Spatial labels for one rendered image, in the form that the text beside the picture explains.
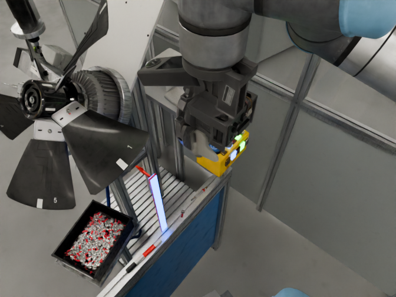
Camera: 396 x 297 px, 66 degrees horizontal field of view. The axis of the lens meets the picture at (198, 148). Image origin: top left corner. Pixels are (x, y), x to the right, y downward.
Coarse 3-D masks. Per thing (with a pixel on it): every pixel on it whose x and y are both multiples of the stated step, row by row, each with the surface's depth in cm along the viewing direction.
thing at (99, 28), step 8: (104, 0) 81; (104, 8) 78; (96, 16) 81; (104, 16) 76; (96, 24) 78; (104, 24) 74; (88, 32) 80; (96, 32) 76; (104, 32) 73; (88, 40) 78; (96, 40) 74; (80, 48) 80; (72, 64) 89; (64, 72) 84
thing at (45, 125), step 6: (36, 120) 94; (36, 126) 94; (42, 126) 95; (48, 126) 95; (54, 126) 96; (36, 132) 95; (42, 132) 95; (54, 132) 96; (36, 138) 95; (42, 138) 96; (48, 138) 96; (54, 138) 97; (60, 138) 97
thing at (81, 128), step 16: (96, 112) 91; (64, 128) 87; (80, 128) 87; (96, 128) 87; (112, 128) 87; (128, 128) 87; (80, 144) 85; (96, 144) 84; (112, 144) 84; (144, 144) 84; (80, 160) 83; (96, 160) 83; (112, 160) 83; (128, 160) 82; (96, 176) 82; (112, 176) 81; (96, 192) 81
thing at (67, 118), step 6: (72, 102) 92; (66, 108) 91; (72, 108) 91; (78, 108) 92; (84, 108) 92; (54, 114) 90; (60, 114) 90; (66, 114) 90; (72, 114) 90; (78, 114) 90; (60, 120) 89; (66, 120) 89
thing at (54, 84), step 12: (24, 84) 89; (36, 84) 87; (72, 84) 95; (24, 96) 91; (36, 96) 88; (48, 96) 87; (60, 96) 90; (72, 96) 95; (24, 108) 91; (36, 108) 88; (60, 108) 91
